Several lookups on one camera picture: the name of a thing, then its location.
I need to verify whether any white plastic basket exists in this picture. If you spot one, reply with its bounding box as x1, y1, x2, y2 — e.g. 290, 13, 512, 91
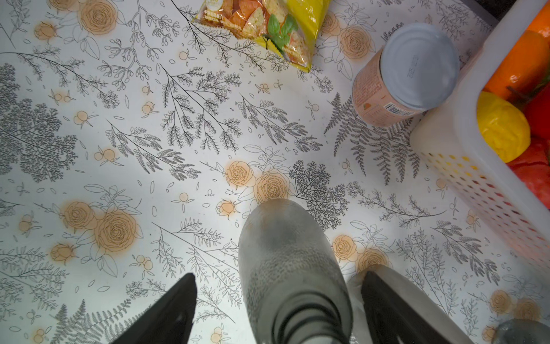
410, 1, 549, 282

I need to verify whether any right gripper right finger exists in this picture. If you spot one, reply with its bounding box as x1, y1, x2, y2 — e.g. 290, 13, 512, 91
360, 269, 455, 343

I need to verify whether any yellow snack bag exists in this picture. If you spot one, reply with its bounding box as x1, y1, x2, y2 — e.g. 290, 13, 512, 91
196, 0, 331, 73

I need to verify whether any grey translucent spray bottle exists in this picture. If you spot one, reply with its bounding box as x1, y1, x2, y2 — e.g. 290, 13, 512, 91
239, 199, 353, 343
492, 319, 550, 344

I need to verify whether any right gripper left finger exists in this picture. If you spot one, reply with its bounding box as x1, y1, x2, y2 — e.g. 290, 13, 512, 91
114, 273, 197, 344

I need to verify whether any tin can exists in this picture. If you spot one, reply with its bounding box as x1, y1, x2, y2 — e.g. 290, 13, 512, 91
352, 23, 460, 128

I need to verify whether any yellow lemon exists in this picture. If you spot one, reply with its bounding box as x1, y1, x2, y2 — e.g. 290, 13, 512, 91
476, 92, 531, 163

